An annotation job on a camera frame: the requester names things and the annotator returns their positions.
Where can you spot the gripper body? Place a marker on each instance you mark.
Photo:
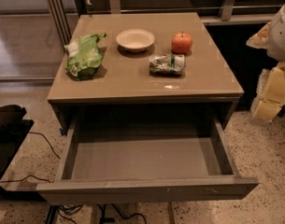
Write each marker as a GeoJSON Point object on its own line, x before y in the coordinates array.
{"type": "Point", "coordinates": [280, 36]}

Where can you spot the grey top drawer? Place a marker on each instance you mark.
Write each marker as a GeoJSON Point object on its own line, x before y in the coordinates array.
{"type": "Point", "coordinates": [147, 163]}

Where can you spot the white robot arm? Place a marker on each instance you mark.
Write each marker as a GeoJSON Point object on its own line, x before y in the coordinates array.
{"type": "Point", "coordinates": [270, 97]}

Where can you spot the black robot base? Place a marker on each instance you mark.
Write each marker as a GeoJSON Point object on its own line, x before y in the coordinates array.
{"type": "Point", "coordinates": [13, 130]}

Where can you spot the red apple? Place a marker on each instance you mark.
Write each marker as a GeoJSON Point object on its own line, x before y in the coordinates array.
{"type": "Point", "coordinates": [181, 43]}

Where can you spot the crushed green white can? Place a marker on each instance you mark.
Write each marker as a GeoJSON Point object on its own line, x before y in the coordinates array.
{"type": "Point", "coordinates": [167, 64]}

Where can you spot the white paper bowl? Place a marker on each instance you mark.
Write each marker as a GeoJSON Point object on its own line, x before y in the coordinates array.
{"type": "Point", "coordinates": [135, 40]}

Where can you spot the green chip bag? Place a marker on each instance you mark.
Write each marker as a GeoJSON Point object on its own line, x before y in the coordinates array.
{"type": "Point", "coordinates": [84, 57]}

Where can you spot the metal shelf rail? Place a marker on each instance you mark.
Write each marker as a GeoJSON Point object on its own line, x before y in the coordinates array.
{"type": "Point", "coordinates": [237, 19]}

